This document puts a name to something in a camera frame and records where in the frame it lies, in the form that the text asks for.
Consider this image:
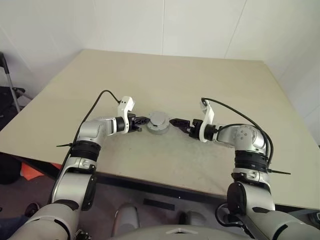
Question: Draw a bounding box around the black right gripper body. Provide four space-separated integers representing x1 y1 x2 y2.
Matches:
188 119 204 140

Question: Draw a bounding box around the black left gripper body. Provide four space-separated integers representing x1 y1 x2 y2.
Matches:
128 112 138 134

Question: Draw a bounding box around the grey rounded shape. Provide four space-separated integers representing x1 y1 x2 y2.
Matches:
116 203 140 231
184 211 204 228

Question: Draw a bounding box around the grey robot torso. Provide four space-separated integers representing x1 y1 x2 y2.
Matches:
109 223 253 240

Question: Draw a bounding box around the orange object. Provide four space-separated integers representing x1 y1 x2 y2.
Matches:
19 162 61 181

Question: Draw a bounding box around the black bag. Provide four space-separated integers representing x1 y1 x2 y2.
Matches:
0 153 22 186

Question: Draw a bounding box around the person's blue jeans leg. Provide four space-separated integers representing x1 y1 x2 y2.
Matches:
0 216 30 240

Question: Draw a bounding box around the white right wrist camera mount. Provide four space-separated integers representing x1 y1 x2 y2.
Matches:
199 97 216 144

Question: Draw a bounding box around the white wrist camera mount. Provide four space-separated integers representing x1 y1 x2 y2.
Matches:
199 97 216 144
117 95 136 135

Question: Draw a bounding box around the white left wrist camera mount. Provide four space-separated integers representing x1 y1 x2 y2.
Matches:
117 95 136 135

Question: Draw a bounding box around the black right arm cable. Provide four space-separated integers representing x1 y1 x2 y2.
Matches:
201 97 275 173

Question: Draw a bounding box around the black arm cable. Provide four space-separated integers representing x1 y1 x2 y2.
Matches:
201 97 275 173
63 89 122 163

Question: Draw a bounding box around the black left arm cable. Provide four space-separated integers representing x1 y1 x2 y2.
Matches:
63 89 122 163

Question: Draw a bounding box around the black table frame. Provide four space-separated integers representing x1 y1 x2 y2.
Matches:
44 162 320 213

